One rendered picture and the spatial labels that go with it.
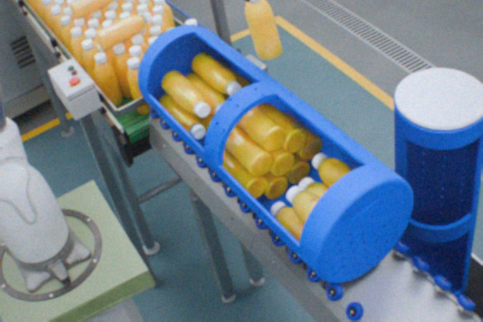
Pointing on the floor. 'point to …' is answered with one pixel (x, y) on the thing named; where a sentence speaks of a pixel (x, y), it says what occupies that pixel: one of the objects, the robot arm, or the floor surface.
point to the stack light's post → (218, 10)
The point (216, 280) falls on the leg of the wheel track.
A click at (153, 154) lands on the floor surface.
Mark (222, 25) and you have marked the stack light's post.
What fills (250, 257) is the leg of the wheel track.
